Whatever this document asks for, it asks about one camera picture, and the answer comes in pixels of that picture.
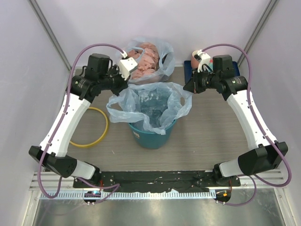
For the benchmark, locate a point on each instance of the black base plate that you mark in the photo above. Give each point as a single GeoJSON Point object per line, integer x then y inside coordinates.
{"type": "Point", "coordinates": [185, 181]}

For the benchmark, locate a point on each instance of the aluminium frame rail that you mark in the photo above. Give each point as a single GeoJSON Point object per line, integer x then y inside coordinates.
{"type": "Point", "coordinates": [50, 181]}

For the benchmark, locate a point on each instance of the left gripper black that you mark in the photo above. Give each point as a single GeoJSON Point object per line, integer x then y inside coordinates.
{"type": "Point", "coordinates": [123, 85]}

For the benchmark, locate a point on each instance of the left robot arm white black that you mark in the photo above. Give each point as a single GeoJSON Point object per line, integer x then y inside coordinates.
{"type": "Point", "coordinates": [99, 74]}

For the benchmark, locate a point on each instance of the light blue plastic bag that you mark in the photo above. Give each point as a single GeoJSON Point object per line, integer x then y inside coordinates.
{"type": "Point", "coordinates": [150, 107]}

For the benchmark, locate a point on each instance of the white slotted cable duct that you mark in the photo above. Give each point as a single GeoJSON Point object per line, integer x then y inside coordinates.
{"type": "Point", "coordinates": [93, 194]}

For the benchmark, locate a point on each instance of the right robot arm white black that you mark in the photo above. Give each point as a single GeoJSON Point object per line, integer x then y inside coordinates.
{"type": "Point", "coordinates": [265, 152]}

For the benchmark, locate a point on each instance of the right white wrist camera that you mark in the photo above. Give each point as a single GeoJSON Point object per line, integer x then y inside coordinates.
{"type": "Point", "coordinates": [205, 60]}

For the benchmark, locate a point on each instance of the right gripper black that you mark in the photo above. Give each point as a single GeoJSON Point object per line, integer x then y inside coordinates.
{"type": "Point", "coordinates": [193, 86]}

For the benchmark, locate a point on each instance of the plastic bag with pink trash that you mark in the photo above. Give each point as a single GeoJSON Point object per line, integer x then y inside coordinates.
{"type": "Point", "coordinates": [155, 58]}

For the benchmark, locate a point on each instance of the dark blue tray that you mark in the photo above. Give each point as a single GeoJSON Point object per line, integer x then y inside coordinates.
{"type": "Point", "coordinates": [188, 70]}

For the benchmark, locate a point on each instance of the pink ceramic mug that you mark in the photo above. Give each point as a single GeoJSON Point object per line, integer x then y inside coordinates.
{"type": "Point", "coordinates": [194, 61]}

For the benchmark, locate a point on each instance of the teal trash bin yellow rim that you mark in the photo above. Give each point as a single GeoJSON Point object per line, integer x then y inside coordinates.
{"type": "Point", "coordinates": [151, 140]}

